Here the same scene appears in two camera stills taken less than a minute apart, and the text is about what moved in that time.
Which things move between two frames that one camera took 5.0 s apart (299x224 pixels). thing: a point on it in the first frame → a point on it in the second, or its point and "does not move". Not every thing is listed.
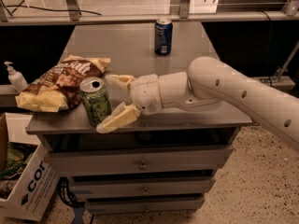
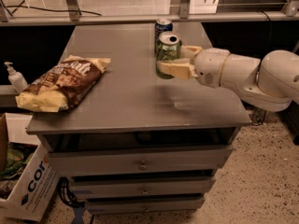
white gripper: [146, 92] → [209, 66]
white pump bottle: [16, 78] does not move
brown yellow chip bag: [59, 89] does not move
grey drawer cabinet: [162, 163] does not move
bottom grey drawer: [144, 204] does not move
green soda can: [96, 101] → [168, 47]
